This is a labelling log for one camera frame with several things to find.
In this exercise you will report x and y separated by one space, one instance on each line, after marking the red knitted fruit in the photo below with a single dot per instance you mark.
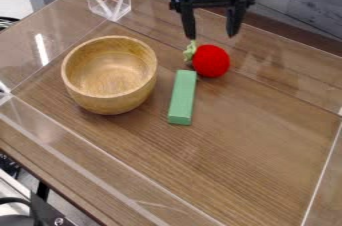
210 60

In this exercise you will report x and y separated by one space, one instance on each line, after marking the green rectangular block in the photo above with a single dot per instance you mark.
182 98

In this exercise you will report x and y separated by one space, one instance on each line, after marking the wooden bowl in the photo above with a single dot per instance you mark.
110 74

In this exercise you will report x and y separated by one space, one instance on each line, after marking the clear acrylic corner bracket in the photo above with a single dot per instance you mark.
110 9

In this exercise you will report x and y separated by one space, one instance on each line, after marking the clear acrylic enclosure wall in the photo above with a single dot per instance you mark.
255 163

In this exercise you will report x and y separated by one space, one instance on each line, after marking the black clamp with cable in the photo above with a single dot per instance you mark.
39 216

